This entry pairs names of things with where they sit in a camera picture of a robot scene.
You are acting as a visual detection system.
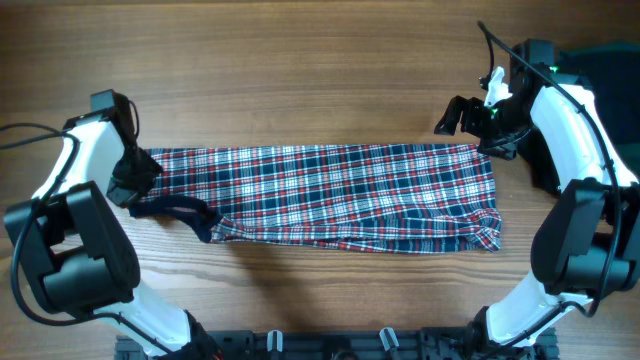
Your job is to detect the right black camera cable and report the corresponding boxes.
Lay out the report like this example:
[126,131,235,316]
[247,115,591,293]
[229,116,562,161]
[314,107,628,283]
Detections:
[476,19,624,351]

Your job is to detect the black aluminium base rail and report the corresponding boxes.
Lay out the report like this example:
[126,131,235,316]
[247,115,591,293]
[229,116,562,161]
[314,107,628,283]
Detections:
[113,328,560,360]

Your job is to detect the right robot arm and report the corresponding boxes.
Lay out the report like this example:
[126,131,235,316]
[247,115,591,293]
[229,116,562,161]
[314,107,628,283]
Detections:
[435,39,639,358]

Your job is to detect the plaid sleeveless shirt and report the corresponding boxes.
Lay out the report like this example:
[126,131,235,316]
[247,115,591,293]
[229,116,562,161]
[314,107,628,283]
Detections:
[129,144,502,254]

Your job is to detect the black mesh shorts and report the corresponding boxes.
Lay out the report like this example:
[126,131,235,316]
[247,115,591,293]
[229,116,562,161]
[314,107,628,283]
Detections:
[517,41,640,197]

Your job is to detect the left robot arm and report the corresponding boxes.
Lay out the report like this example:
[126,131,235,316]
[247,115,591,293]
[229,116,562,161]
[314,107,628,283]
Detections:
[4,89,224,359]

